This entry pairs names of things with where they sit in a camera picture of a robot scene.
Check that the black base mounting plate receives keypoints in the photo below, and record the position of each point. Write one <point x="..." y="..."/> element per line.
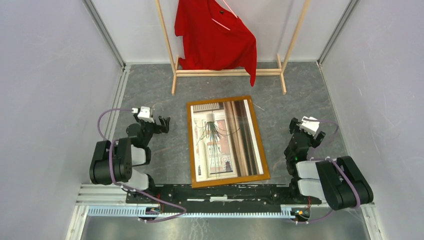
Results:
<point x="230" y="199"/>

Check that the brown wooden picture frame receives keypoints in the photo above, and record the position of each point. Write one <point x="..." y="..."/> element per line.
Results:
<point x="190" y="149"/>

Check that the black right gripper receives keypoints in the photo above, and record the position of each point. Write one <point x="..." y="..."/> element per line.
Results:
<point x="294" y="126"/>

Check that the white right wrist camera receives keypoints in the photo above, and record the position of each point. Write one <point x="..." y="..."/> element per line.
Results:
<point x="309" y="125"/>

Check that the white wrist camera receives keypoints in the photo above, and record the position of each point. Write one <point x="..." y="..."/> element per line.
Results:
<point x="309" y="125"/>
<point x="143" y="113"/>

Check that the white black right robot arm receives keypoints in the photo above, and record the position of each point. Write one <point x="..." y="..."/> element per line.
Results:
<point x="337" y="181"/>

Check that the plant photo print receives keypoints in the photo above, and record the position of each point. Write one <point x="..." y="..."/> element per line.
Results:
<point x="228" y="139"/>

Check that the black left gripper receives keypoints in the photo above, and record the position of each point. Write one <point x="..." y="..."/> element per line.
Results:
<point x="163" y="128"/>

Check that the aluminium rail frame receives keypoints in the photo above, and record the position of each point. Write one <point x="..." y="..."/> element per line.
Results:
<point x="347" y="224"/>

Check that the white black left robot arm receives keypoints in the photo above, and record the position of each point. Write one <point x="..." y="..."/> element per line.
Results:
<point x="117" y="162"/>

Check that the light wooden clothes rack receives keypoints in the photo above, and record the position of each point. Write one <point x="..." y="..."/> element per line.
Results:
<point x="279" y="71"/>

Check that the pink clothes hanger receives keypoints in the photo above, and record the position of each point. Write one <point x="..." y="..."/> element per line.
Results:
<point x="222" y="14"/>

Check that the red t-shirt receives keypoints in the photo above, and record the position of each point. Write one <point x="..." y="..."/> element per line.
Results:
<point x="208" y="46"/>

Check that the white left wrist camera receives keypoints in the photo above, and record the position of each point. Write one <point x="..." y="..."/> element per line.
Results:
<point x="143" y="113"/>

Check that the grey slotted cable duct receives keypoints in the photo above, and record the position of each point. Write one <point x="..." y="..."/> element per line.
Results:
<point x="147" y="212"/>

